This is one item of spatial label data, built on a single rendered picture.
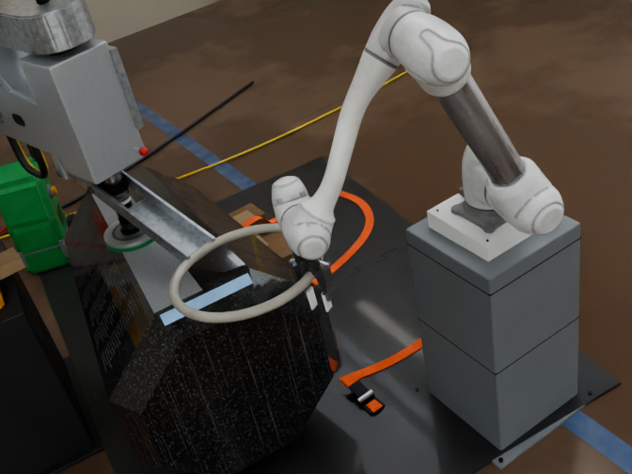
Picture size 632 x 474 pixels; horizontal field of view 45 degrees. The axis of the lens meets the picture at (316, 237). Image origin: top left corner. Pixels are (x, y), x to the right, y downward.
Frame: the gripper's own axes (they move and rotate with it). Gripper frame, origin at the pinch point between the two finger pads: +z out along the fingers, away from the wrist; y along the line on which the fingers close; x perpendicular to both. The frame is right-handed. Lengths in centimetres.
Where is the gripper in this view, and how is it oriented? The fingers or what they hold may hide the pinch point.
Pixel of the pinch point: (319, 299)
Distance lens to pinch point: 229.2
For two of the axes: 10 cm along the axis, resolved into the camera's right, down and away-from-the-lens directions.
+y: -8.6, -0.7, 5.0
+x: -4.5, 5.6, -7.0
